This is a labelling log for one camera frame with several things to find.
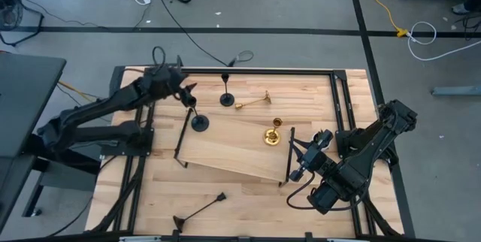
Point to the black floor fan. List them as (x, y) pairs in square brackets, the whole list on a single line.
[(9, 13)]

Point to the slender brass candlestick holder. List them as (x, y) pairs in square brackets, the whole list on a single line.
[(267, 98)]

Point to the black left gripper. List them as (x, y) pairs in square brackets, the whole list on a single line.
[(171, 82)]

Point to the desk leg base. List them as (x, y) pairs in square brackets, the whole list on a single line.
[(67, 180)]

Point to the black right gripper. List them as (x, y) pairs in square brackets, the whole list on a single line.
[(317, 161)]

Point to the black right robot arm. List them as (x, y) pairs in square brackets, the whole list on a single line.
[(368, 148)]

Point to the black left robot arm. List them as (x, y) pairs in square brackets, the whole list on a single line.
[(112, 101)]

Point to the small plant in white pot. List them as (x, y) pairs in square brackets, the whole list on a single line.
[(328, 146)]

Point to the black candlestick holder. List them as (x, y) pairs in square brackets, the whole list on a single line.
[(178, 222), (227, 100), (200, 123)]

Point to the grey desk foot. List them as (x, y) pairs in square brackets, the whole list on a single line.
[(458, 91)]

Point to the black desk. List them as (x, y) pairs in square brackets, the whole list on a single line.
[(26, 95)]

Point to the person's foot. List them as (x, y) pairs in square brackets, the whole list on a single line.
[(460, 9)]

